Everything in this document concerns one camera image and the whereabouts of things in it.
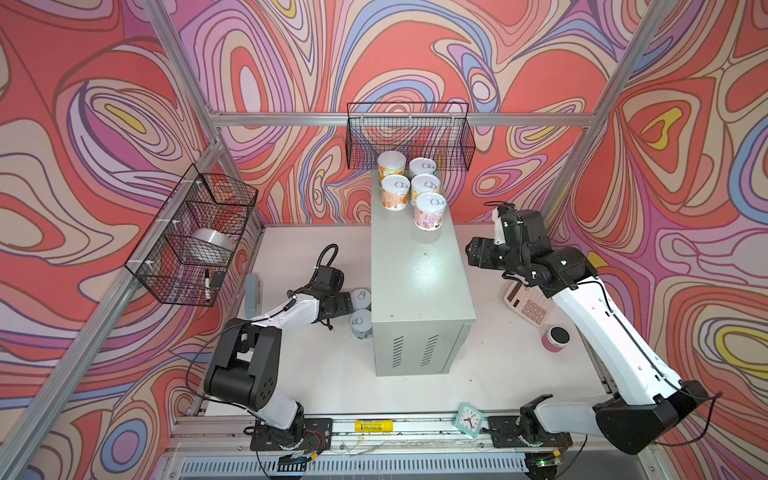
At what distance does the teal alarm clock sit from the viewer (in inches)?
29.4

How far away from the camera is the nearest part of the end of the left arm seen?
686 mm

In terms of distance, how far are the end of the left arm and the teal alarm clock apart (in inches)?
16.0
